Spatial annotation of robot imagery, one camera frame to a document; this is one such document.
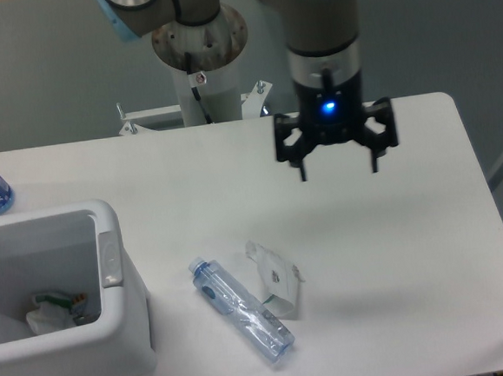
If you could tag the white green trash in can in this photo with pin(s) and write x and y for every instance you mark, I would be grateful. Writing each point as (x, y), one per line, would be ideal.
(55, 312)

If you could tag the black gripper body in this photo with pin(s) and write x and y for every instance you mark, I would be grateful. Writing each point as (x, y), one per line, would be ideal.
(330, 116)

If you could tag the clear plastic bottle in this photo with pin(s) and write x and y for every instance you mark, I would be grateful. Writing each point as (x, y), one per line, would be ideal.
(268, 335)

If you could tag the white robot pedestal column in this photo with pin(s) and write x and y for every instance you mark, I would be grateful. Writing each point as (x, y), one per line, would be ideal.
(203, 61)

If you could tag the white metal base bracket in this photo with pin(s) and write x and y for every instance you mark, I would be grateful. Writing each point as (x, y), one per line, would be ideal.
(253, 105)

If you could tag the white plastic trash can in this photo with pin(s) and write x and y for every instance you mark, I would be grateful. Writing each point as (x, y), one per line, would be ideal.
(76, 248)

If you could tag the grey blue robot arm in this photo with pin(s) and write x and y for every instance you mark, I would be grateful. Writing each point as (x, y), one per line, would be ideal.
(322, 41)

